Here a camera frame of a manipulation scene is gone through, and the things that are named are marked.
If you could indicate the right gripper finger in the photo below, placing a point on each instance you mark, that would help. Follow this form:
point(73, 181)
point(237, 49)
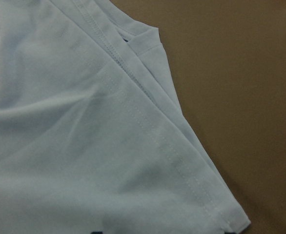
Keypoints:
point(97, 232)

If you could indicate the light blue t-shirt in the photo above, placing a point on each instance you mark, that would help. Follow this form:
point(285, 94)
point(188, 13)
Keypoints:
point(92, 135)

